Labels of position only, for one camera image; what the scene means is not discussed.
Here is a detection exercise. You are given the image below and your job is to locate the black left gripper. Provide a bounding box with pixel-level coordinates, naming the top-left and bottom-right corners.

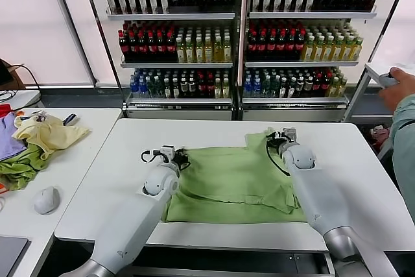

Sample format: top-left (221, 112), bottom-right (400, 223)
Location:
top-left (174, 147), bottom-right (191, 171)

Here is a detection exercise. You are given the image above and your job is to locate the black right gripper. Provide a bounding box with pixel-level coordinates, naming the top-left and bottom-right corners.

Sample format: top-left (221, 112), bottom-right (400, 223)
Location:
top-left (265, 130), bottom-right (287, 149)

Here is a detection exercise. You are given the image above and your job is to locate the light green T-shirt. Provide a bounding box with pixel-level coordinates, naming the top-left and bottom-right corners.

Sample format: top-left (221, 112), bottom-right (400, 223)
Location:
top-left (161, 129), bottom-right (309, 225)

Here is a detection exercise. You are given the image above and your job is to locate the grey handheld controller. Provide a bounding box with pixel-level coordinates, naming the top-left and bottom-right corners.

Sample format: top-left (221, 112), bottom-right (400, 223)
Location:
top-left (378, 73), bottom-right (396, 90)

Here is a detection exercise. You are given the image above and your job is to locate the forearm in grey-green sleeve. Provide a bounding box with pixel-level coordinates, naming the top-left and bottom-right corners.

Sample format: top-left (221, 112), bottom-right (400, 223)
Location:
top-left (390, 93), bottom-right (415, 200)

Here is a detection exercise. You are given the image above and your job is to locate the person's hand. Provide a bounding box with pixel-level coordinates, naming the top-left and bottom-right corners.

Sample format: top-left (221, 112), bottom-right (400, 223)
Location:
top-left (378, 66), bottom-right (415, 113)

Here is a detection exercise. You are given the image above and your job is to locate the metal drink shelving unit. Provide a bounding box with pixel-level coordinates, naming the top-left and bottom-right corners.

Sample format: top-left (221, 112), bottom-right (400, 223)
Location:
top-left (241, 0), bottom-right (382, 122)

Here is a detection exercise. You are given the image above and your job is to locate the silver shelf board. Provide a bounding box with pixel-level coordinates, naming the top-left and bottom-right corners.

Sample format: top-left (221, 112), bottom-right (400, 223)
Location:
top-left (248, 10), bottom-right (379, 20)
top-left (244, 60), bottom-right (360, 68)
top-left (105, 12), bottom-right (237, 21)
top-left (119, 61), bottom-right (234, 69)
top-left (124, 97), bottom-right (234, 110)
top-left (241, 96), bottom-right (350, 109)

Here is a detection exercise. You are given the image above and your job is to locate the glass door drinks fridge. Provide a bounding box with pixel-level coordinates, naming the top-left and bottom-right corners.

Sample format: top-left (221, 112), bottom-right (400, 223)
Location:
top-left (105, 0), bottom-right (243, 121)

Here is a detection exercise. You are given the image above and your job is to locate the pink white garment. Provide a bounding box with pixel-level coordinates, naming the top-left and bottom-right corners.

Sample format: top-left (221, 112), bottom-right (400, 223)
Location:
top-left (369, 124), bottom-right (392, 148)

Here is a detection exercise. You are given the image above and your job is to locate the blue white eraser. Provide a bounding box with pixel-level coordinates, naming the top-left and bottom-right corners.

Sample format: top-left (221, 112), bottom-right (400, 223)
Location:
top-left (61, 113), bottom-right (79, 127)

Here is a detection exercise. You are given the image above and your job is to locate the pale yellow garment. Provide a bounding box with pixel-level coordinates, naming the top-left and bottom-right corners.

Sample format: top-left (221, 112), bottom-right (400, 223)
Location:
top-left (11, 114), bottom-right (93, 161)

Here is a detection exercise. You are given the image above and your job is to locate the white computer mouse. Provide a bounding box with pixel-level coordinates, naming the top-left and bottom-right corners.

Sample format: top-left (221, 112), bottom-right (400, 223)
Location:
top-left (33, 186), bottom-right (62, 216)

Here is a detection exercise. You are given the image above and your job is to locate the olive green crumpled garment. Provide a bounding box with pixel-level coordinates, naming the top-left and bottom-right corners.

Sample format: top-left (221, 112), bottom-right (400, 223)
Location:
top-left (0, 143), bottom-right (49, 192)

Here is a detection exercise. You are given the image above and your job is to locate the grey slanted metal pole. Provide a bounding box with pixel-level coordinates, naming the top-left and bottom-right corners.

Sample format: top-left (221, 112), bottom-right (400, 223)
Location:
top-left (43, 0), bottom-right (100, 85)

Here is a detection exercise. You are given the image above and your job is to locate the purple garment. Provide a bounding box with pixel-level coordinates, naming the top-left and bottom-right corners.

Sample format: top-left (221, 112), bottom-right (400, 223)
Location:
top-left (0, 112), bottom-right (29, 162)

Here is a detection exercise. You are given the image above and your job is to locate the brown cardboard box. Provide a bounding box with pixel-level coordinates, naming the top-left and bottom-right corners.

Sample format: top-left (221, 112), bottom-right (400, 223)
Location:
top-left (6, 64), bottom-right (25, 87)

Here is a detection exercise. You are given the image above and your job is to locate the grey laptop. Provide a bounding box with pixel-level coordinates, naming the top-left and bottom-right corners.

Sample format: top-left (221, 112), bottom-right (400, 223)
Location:
top-left (0, 236), bottom-right (32, 277)

